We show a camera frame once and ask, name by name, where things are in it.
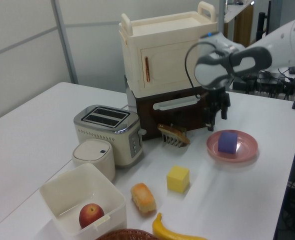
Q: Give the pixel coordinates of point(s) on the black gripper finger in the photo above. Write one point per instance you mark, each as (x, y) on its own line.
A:
(224, 113)
(210, 122)

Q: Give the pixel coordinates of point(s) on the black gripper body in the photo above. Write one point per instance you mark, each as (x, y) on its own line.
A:
(216, 98)

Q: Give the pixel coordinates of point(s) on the purple foam cube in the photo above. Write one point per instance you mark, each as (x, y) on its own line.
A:
(227, 143)

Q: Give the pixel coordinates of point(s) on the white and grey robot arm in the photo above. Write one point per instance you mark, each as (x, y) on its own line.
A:
(262, 55)

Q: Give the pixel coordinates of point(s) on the pink round plate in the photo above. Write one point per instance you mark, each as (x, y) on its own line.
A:
(247, 150)

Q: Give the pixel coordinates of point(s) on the yellow foam cube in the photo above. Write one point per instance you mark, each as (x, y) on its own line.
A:
(177, 178)

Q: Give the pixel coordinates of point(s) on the brown toast slice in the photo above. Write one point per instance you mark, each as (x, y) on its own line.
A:
(175, 133)

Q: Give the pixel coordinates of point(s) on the dark brown toy oven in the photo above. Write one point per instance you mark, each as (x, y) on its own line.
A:
(147, 120)

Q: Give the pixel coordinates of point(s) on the cream toy oven cabinet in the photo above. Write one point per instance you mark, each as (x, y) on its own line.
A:
(162, 42)

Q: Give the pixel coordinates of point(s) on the wooden cabinet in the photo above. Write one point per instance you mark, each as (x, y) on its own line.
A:
(242, 22)

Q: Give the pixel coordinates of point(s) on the golden bread roll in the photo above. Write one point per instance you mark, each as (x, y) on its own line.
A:
(143, 197)

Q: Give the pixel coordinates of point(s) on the chrome and cream toaster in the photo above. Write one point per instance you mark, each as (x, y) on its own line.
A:
(100, 135)

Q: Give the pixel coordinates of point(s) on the yellow banana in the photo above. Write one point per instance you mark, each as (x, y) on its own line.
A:
(162, 228)

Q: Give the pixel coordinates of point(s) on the small white lidded bin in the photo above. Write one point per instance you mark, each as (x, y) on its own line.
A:
(92, 155)

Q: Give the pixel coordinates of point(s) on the brown wicker basket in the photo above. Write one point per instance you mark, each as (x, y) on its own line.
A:
(127, 235)

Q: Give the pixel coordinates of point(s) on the red apple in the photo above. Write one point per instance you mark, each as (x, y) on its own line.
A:
(91, 215)

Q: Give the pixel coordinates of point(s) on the white plastic box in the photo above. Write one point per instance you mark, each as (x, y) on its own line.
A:
(62, 190)

